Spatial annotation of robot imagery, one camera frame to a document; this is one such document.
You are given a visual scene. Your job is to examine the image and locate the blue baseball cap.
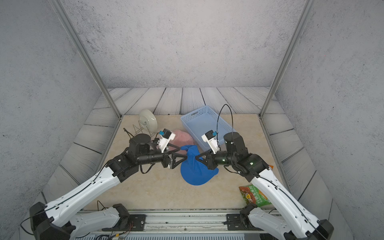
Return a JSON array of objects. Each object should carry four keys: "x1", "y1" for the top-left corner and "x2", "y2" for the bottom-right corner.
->
[{"x1": 181, "y1": 145, "x2": 219, "y2": 186}]

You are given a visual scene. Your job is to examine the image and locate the light blue plastic basket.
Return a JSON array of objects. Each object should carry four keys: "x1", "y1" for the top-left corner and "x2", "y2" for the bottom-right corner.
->
[{"x1": 181, "y1": 106, "x2": 236, "y2": 152}]

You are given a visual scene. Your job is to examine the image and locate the left frame post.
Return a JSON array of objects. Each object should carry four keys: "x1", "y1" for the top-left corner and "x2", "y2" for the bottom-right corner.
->
[{"x1": 49, "y1": 0, "x2": 122, "y2": 120}]

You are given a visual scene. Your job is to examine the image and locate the right frame post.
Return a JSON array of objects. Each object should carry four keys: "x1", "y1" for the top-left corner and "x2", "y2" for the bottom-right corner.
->
[{"x1": 259, "y1": 0, "x2": 315, "y2": 119}]

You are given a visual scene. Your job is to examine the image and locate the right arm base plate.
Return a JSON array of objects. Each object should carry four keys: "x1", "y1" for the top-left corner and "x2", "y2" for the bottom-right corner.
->
[{"x1": 223, "y1": 214, "x2": 262, "y2": 231}]

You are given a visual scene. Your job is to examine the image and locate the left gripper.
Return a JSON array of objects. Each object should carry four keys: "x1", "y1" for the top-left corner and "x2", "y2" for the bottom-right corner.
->
[{"x1": 135, "y1": 143, "x2": 187, "y2": 170}]

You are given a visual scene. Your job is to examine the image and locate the wire plate rack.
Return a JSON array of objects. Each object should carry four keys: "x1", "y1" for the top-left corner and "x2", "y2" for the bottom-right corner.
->
[{"x1": 124, "y1": 121, "x2": 157, "y2": 137}]

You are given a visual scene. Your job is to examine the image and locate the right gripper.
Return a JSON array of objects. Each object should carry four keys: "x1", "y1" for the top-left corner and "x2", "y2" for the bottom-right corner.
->
[{"x1": 195, "y1": 147, "x2": 238, "y2": 171}]

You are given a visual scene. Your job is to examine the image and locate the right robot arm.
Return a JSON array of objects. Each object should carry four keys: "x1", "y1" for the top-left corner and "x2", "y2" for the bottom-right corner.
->
[{"x1": 196, "y1": 131, "x2": 334, "y2": 240}]

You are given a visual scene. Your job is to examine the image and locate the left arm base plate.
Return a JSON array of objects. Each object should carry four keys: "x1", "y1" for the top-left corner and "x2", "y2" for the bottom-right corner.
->
[{"x1": 102, "y1": 215, "x2": 146, "y2": 232}]

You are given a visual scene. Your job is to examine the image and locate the frame post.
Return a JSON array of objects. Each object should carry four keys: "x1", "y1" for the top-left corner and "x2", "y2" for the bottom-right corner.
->
[
  {"x1": 259, "y1": 0, "x2": 315, "y2": 119},
  {"x1": 49, "y1": 0, "x2": 122, "y2": 120}
]

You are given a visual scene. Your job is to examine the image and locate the aluminium mounting rail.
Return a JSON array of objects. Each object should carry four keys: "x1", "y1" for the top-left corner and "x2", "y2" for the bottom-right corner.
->
[{"x1": 53, "y1": 209, "x2": 319, "y2": 240}]

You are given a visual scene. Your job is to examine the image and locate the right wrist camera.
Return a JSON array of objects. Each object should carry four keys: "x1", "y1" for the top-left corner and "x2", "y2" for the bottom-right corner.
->
[{"x1": 202, "y1": 130, "x2": 220, "y2": 154}]

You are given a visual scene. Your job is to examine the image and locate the pink baseball cap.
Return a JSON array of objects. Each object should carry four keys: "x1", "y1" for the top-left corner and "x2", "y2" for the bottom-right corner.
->
[{"x1": 170, "y1": 130, "x2": 195, "y2": 147}]

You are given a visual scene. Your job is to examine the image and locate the green snack bag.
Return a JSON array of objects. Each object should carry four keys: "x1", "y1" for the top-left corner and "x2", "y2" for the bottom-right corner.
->
[{"x1": 239, "y1": 185, "x2": 272, "y2": 207}]

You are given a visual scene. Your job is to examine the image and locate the white plate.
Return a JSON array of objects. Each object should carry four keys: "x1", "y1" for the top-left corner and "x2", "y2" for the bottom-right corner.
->
[{"x1": 139, "y1": 109, "x2": 158, "y2": 133}]

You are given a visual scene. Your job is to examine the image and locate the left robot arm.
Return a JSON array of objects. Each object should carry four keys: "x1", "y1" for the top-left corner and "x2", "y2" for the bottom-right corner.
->
[{"x1": 26, "y1": 130, "x2": 188, "y2": 240}]

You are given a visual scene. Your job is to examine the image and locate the right camera cable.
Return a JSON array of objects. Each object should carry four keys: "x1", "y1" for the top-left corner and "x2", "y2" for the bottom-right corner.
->
[{"x1": 215, "y1": 103, "x2": 235, "y2": 145}]

